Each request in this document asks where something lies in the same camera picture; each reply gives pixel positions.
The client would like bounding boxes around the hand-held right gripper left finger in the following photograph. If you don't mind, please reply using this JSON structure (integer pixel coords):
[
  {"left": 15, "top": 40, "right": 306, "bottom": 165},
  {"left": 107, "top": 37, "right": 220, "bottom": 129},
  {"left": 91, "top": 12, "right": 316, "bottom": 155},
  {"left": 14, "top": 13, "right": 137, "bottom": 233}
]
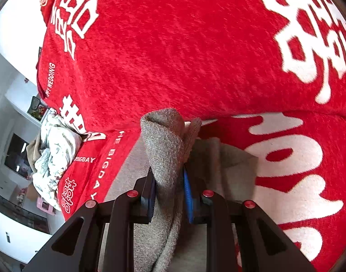
[{"left": 22, "top": 167, "right": 156, "bottom": 272}]

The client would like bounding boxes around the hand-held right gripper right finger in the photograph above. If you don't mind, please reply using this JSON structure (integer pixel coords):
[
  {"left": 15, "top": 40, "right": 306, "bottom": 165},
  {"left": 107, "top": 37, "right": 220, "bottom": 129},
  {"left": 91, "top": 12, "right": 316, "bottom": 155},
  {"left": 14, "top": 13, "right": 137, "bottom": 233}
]
[{"left": 182, "top": 166, "right": 317, "bottom": 272}]

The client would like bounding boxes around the grey knitted garment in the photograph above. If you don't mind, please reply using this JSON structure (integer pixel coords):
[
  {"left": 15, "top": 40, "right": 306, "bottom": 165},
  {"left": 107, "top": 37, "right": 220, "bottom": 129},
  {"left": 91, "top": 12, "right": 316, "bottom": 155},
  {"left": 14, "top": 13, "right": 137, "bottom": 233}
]
[{"left": 101, "top": 108, "right": 260, "bottom": 272}]

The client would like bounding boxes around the pink plastic stool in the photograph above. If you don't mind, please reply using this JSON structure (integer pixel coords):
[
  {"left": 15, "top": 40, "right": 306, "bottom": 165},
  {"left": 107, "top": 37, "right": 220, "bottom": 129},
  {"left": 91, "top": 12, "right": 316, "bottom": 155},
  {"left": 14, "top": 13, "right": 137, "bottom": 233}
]
[{"left": 36, "top": 197, "right": 56, "bottom": 214}]

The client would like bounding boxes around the light floral quilt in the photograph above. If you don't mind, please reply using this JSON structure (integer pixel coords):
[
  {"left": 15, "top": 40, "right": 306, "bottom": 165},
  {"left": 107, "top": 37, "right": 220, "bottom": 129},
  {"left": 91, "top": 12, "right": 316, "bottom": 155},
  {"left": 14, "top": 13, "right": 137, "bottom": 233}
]
[{"left": 32, "top": 108, "right": 83, "bottom": 211}]

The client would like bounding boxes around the cardboard box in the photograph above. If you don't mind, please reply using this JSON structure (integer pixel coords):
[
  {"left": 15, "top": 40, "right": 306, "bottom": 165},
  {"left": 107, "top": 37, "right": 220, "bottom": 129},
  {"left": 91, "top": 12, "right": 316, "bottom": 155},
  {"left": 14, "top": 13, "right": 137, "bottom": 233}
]
[{"left": 25, "top": 183, "right": 39, "bottom": 202}]

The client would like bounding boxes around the black framed screen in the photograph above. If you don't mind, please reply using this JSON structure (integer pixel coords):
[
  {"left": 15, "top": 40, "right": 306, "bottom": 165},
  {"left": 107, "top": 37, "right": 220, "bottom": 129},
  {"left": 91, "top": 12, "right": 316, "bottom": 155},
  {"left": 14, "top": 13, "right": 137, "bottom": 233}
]
[{"left": 4, "top": 133, "right": 30, "bottom": 176}]

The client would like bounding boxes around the red printed blanket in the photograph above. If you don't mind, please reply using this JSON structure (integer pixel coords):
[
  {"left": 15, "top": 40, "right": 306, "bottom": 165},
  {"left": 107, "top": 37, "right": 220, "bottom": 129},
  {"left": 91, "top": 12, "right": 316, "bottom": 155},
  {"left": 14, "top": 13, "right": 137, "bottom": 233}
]
[{"left": 35, "top": 0, "right": 346, "bottom": 272}]

